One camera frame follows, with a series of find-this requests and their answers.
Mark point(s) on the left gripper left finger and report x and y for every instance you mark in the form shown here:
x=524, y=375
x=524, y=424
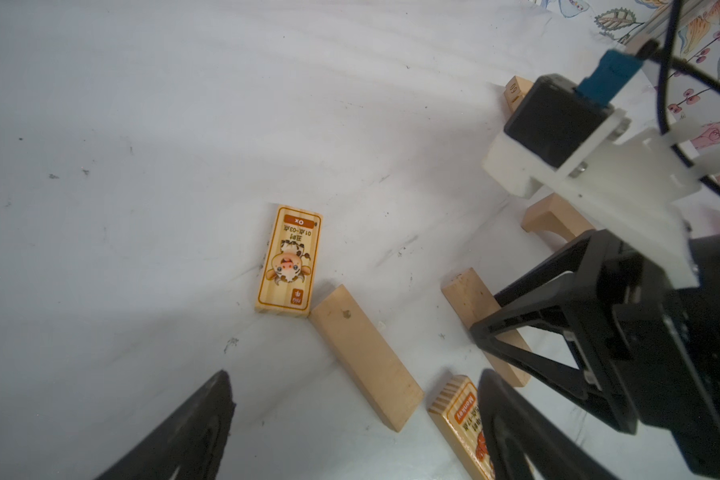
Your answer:
x=189, y=443

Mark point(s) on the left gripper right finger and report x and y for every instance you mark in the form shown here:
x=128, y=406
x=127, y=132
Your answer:
x=517, y=436

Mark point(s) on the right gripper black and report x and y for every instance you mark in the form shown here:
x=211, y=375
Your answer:
x=645, y=352

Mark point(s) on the printed wood block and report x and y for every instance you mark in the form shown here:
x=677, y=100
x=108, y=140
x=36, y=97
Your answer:
x=287, y=280
x=456, y=414

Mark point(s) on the plain wood block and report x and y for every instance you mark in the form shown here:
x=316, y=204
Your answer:
x=377, y=371
x=472, y=302
x=516, y=90

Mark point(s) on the arched wood block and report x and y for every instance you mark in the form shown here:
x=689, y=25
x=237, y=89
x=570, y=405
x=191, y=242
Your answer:
x=555, y=215

